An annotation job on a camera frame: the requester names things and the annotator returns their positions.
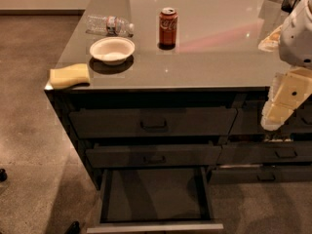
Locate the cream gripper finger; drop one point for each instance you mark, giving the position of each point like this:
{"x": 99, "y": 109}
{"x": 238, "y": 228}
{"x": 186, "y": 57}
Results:
{"x": 286, "y": 94}
{"x": 271, "y": 42}

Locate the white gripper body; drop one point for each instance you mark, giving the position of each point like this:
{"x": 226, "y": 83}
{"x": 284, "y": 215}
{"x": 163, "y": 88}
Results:
{"x": 297, "y": 38}

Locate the red coke can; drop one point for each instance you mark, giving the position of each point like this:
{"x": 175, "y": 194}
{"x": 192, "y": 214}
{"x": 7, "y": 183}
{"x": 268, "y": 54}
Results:
{"x": 167, "y": 27}

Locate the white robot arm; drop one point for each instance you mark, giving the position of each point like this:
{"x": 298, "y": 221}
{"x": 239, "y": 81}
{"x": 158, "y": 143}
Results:
{"x": 293, "y": 40}

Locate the top right drawer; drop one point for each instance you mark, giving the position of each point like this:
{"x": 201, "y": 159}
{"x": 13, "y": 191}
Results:
{"x": 248, "y": 118}

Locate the middle right drawer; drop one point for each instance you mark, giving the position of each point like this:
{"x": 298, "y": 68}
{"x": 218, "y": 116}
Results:
{"x": 266, "y": 152}

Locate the bottom right drawer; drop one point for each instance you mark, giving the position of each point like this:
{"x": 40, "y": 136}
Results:
{"x": 260, "y": 174}

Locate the middle left drawer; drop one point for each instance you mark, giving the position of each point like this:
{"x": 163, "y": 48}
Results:
{"x": 125, "y": 156}

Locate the top left drawer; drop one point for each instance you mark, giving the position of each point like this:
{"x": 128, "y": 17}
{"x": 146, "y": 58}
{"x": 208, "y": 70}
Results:
{"x": 153, "y": 122}

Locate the open bottom left drawer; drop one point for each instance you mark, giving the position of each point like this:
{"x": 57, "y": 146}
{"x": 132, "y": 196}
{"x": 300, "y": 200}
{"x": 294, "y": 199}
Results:
{"x": 155, "y": 201}

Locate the black object on floor bottom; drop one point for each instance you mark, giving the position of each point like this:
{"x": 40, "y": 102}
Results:
{"x": 74, "y": 228}

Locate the black object on floor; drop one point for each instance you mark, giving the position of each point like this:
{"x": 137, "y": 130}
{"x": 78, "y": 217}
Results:
{"x": 74, "y": 228}
{"x": 3, "y": 175}

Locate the dark cabinet with drawers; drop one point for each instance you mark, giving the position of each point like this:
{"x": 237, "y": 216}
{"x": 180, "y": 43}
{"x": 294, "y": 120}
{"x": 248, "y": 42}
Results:
{"x": 215, "y": 62}

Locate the white paper bowl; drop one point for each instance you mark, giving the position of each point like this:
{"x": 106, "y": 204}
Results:
{"x": 112, "y": 50}

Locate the clear plastic water bottle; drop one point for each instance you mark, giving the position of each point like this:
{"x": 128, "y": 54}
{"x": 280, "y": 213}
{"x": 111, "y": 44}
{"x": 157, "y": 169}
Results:
{"x": 109, "y": 26}

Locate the yellow sponge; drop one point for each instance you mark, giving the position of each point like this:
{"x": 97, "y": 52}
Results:
{"x": 72, "y": 75}

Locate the black object on floor left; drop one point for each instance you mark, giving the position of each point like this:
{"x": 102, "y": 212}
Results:
{"x": 3, "y": 175}

